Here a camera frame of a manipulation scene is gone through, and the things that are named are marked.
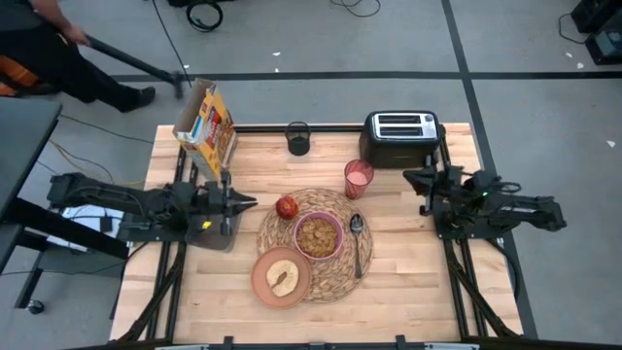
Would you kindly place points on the red cup with pink drink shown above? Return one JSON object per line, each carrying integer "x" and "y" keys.
{"x": 358, "y": 179}

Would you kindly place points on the black caster wheel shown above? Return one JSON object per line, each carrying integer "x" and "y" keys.
{"x": 35, "y": 307}

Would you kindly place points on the yellow raisin bran cereal box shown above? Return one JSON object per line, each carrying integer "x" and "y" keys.
{"x": 209, "y": 131}

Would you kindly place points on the black utensil holder cup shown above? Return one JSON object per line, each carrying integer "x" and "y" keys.
{"x": 298, "y": 146}

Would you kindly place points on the metal spoon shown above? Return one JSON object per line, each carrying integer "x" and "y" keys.
{"x": 356, "y": 222}

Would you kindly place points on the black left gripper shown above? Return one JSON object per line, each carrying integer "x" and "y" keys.
{"x": 216, "y": 201}

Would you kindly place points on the orange object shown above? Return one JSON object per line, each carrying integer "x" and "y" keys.
{"x": 17, "y": 75}

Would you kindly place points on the brown cereal flakes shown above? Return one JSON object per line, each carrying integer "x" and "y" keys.
{"x": 318, "y": 238}

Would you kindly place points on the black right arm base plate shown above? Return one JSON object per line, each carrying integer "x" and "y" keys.
{"x": 447, "y": 232}

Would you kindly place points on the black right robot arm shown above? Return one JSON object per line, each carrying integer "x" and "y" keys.
{"x": 515, "y": 211}

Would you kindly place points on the black box grey panel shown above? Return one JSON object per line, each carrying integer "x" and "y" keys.
{"x": 605, "y": 46}

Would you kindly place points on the grey plastic tray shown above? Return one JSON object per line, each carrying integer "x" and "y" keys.
{"x": 218, "y": 242}

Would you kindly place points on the pink bowl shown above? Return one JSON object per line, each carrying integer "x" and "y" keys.
{"x": 318, "y": 214}

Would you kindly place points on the black equipment box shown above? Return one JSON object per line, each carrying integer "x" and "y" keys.
{"x": 597, "y": 14}

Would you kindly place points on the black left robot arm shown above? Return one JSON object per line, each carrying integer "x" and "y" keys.
{"x": 121, "y": 199}

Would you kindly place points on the person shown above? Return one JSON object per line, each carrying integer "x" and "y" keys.
{"x": 58, "y": 63}

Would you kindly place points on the person's hand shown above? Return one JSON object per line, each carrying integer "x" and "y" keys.
{"x": 75, "y": 35}

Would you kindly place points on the red apple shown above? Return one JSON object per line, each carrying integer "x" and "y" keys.
{"x": 287, "y": 207}

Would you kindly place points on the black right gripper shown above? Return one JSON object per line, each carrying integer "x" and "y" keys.
{"x": 442, "y": 192}

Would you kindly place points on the white box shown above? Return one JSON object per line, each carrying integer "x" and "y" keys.
{"x": 85, "y": 221}

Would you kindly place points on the black pole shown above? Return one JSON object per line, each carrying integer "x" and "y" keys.
{"x": 131, "y": 60}

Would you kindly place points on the black aluminium table frame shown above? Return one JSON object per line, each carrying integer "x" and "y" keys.
{"x": 335, "y": 128}

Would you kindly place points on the toasted bagel half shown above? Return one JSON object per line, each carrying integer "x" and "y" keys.
{"x": 290, "y": 282}

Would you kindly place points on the black power adapter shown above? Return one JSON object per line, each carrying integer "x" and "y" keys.
{"x": 106, "y": 224}

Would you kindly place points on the round woven placemat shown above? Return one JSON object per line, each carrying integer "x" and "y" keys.
{"x": 335, "y": 287}

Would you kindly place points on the black and silver toaster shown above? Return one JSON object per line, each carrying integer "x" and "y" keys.
{"x": 398, "y": 150}

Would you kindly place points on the orange plate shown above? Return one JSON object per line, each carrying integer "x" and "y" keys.
{"x": 260, "y": 287}

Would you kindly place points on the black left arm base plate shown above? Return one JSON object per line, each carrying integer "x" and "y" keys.
{"x": 141, "y": 235}

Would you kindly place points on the black desk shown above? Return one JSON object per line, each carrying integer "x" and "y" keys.
{"x": 24, "y": 136}

